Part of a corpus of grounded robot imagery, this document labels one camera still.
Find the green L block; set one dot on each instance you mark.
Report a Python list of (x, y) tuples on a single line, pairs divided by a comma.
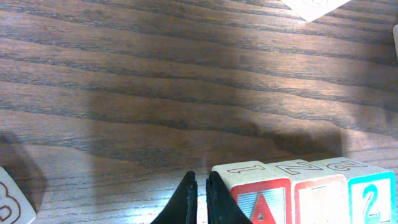
[(15, 208)]

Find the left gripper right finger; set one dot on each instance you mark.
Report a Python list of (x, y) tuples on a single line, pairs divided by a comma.
[(221, 206)]

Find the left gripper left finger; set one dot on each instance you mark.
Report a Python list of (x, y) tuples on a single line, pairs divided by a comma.
[(182, 206)]

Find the red A block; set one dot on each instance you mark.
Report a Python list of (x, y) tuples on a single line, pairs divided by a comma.
[(262, 193)]

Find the blue D block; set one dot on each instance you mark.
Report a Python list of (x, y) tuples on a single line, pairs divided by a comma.
[(311, 10)]

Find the red I block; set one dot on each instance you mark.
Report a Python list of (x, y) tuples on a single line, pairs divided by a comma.
[(319, 195)]

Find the blue 2 block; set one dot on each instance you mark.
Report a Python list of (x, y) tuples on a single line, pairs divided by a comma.
[(371, 190)]

